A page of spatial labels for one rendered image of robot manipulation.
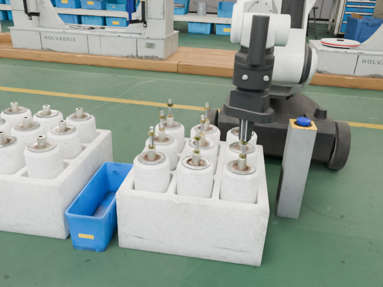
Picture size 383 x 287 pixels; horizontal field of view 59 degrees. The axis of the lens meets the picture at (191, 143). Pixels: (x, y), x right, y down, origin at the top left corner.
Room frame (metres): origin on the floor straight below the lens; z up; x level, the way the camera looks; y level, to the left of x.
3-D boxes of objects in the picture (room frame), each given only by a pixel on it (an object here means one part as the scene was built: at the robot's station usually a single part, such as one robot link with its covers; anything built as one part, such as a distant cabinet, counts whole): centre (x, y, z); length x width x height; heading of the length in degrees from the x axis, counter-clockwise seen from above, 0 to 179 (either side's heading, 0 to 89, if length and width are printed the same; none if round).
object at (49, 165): (0.83, 0.41, 0.16); 0.10 x 0.10 x 0.18
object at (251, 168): (0.76, -0.13, 0.25); 0.08 x 0.08 x 0.01
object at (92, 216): (0.85, 0.25, 0.06); 0.30 x 0.11 x 0.12; 174
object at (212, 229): (0.89, -0.03, 0.09); 0.39 x 0.39 x 0.18; 83
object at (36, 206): (0.96, 0.51, 0.09); 0.39 x 0.39 x 0.18; 83
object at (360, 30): (5.07, -2.37, 0.19); 0.50 x 0.41 x 0.37; 175
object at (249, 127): (0.76, -0.14, 0.36); 0.03 x 0.02 x 0.06; 150
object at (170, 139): (0.91, 0.09, 0.25); 0.08 x 0.08 x 0.01
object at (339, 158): (1.27, -0.60, 0.10); 0.20 x 0.05 x 0.20; 170
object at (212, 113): (1.36, -0.08, 0.10); 0.20 x 0.05 x 0.20; 170
